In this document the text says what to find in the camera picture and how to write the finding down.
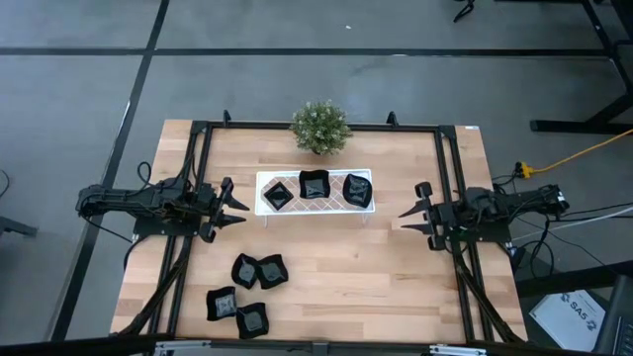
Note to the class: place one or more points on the small black depth camera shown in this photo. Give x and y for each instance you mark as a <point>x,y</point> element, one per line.
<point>320,348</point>

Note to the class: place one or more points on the black desk leg frame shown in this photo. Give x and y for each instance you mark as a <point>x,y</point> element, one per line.
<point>569,126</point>

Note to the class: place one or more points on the black aluminium table frame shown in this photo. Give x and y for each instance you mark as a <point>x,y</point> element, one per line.
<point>237,126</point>

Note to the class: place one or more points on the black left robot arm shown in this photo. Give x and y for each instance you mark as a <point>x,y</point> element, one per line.
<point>123,200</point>

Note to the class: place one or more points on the small square black plate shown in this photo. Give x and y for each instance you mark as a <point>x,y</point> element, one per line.
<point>278,195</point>

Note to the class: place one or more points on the dark grey desk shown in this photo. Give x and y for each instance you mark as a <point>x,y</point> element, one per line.
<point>544,289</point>

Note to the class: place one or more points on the black horizontal frame beam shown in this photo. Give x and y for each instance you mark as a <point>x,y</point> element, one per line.
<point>99,346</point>

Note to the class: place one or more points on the black chair leg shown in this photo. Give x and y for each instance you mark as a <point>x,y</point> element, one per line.
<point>15,226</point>

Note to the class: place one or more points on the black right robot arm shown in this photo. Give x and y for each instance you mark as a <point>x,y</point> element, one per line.
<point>519,203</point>

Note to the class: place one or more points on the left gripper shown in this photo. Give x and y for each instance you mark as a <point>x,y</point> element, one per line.
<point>207,205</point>

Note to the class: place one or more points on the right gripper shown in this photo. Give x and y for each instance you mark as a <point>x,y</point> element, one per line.
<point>442,217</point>

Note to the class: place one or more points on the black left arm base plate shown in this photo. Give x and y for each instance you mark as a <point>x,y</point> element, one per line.
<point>148,228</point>

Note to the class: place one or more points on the silver metal bracket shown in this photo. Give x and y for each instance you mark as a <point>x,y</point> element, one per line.
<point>180,346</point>
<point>457,350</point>

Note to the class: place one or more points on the dark grey laptop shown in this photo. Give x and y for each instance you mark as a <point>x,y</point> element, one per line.
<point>618,321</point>

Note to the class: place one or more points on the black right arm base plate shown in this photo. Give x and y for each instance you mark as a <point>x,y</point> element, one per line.
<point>494,236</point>

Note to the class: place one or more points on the white printed paper sheet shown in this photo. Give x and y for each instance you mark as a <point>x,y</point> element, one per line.
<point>569,321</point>

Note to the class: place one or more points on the artificial green potted plant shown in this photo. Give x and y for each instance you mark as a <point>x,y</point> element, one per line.
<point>320,127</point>

